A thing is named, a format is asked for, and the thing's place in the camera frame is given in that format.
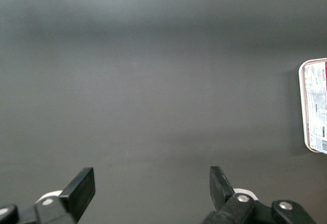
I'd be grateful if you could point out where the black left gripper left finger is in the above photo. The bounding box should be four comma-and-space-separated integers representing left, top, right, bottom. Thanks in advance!
34, 167, 96, 224

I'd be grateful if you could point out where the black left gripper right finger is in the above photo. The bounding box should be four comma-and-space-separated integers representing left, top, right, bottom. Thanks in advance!
201, 166, 272, 224

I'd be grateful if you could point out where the cream plastic tray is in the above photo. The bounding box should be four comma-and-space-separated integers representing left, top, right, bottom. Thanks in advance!
298, 58, 327, 154

